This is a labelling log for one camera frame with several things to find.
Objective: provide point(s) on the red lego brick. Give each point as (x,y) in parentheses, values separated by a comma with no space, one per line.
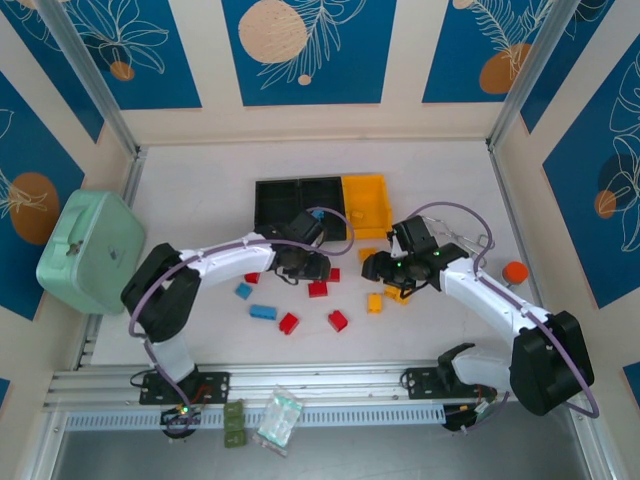
(334,275)
(318,289)
(338,320)
(251,278)
(288,323)

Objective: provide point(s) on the yellow lego brick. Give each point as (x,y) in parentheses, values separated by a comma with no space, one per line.
(407,297)
(366,254)
(375,303)
(391,292)
(357,214)

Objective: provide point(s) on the long blue lego brick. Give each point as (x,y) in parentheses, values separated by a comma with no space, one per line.
(263,312)

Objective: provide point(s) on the small blue lego brick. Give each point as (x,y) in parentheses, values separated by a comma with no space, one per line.
(243,290)

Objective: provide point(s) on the black arm base electronics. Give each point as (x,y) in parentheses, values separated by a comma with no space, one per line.
(470,417)
(180,420)

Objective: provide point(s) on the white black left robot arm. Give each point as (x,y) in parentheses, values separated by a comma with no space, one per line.
(225,260)

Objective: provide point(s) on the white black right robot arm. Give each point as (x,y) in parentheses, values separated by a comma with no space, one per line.
(480,295)

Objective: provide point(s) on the yellow plastic bin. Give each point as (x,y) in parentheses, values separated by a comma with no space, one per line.
(367,195)

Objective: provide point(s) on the orange round push button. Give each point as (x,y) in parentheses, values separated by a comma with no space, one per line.
(516,271)

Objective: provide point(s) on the olive green block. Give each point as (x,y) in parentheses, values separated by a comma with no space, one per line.
(233,409)
(234,423)

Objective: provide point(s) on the clear plastic bag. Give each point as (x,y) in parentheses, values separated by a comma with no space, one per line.
(277,422)

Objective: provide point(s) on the green circuit board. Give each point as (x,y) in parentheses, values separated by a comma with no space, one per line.
(234,439)

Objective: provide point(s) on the mint green carry case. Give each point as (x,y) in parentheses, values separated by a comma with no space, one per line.
(90,250)

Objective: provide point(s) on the aluminium mounting rail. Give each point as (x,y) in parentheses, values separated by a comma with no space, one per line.
(325,380)

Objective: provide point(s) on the aluminium frame post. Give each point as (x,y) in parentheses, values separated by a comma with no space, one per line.
(535,75)
(597,450)
(42,450)
(95,80)

